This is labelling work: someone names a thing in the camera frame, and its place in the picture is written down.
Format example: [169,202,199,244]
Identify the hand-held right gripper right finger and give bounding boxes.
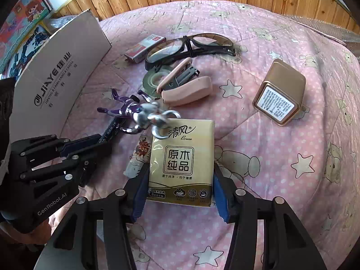
[212,162,328,270]

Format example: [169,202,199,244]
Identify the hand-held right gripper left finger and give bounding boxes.
[34,162,151,270]

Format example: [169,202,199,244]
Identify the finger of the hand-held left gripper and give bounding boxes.
[18,141,113,187]
[10,133,102,161]

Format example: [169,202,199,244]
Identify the tan tissue pack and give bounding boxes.
[147,118,216,208]

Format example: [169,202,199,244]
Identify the cardboard box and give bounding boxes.
[13,8,113,141]

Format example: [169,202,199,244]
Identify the black safety glasses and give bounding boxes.
[145,35,236,71]

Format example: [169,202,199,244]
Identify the dark blue pen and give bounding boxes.
[99,117,124,144]

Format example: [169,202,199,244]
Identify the small snack sachet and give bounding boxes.
[124,135,154,178]

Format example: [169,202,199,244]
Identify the pink bear printed blanket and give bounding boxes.
[36,4,360,270]

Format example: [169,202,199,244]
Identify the purple and silver action figure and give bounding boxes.
[97,88,182,140]

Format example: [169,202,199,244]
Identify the clear tape roll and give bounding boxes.
[142,65,175,97]

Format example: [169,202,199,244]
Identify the blue robot printed picture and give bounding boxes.
[0,25,54,77]

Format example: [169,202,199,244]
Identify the pink stapler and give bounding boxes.
[156,57,213,107]

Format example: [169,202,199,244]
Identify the red and grey staple box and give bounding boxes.
[124,34,166,63]

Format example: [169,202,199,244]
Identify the bubble wrap sheet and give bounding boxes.
[42,16,78,34]
[290,14,360,45]

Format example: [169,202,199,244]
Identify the gold square box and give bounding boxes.
[252,59,306,126]

